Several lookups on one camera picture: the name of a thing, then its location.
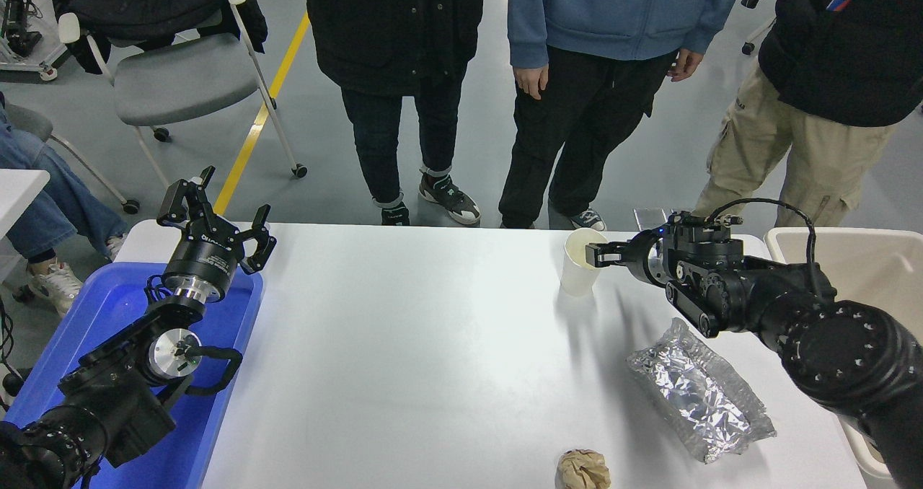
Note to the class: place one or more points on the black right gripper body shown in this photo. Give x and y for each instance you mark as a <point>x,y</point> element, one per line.
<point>640,258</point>

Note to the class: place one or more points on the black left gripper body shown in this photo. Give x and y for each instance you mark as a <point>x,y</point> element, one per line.
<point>205,258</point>

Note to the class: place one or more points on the small white table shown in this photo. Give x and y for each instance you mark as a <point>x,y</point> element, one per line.
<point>18,193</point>

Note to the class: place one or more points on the blue plastic tray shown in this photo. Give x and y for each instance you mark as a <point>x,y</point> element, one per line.
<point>216,345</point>

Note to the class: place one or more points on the white paper cup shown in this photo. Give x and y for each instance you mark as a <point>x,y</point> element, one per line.
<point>577,278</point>

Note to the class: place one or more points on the crumpled tan paper ball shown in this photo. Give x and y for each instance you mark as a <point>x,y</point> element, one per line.
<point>583,471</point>

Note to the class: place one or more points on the crumpled silver foil tray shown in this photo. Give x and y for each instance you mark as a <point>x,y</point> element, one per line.
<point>696,391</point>

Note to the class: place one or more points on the black jacket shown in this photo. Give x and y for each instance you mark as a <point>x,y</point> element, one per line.
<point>137,2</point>

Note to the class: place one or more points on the black equipment stand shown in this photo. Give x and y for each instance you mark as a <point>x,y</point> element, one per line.
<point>21,38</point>

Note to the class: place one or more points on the white wheeled chair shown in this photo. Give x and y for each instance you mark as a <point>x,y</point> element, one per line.
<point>757,36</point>

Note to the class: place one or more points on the grey chair with white frame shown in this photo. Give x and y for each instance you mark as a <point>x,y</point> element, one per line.
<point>86,168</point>
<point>180,78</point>

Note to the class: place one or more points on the person's left hand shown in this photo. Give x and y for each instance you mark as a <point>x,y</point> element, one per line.
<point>685,63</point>

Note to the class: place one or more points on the person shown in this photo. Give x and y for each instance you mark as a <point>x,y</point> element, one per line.
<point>613,13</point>
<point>829,49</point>
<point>389,27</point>
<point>43,200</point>

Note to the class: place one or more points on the person's right hand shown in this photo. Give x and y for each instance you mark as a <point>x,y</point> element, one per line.
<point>532,81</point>

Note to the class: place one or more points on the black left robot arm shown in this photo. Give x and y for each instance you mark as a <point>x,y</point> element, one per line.
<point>108,402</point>

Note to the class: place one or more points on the large pale bin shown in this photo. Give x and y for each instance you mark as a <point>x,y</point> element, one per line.
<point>865,265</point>

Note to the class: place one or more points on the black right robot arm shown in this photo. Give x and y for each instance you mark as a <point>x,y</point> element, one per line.
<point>844,345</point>

